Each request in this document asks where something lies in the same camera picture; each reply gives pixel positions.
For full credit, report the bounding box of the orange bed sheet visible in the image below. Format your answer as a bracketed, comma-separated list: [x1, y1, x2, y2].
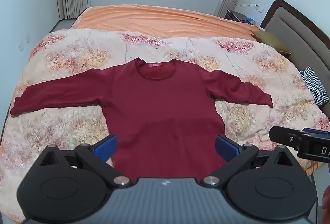
[70, 4, 264, 41]

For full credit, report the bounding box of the olive green pillow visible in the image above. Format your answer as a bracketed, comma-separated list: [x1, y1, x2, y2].
[251, 31, 292, 55]

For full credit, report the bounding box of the person's right hand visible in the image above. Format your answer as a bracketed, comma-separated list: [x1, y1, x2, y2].
[322, 184, 330, 224]

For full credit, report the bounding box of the houndstooth pillow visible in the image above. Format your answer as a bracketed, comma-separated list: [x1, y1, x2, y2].
[299, 66, 330, 107]

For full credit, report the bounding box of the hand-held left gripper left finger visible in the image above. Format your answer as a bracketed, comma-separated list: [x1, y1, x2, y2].
[39, 135, 132, 186]

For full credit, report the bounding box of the brown padded headboard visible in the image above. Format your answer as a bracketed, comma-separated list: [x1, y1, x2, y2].
[260, 0, 330, 111]

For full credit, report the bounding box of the floral quilted blanket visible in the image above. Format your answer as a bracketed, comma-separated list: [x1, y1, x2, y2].
[0, 28, 330, 222]

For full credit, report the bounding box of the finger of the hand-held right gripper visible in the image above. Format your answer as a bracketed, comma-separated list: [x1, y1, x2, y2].
[269, 125, 305, 148]
[301, 128, 330, 135]

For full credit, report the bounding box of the maroon long-sleeve sweater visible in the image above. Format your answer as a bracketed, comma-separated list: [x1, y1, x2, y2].
[10, 57, 274, 181]

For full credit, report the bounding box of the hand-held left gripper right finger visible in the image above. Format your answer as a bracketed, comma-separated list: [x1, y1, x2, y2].
[200, 135, 296, 188]

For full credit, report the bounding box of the dark wooden nightstand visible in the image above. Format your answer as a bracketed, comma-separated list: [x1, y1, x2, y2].
[224, 9, 257, 26]

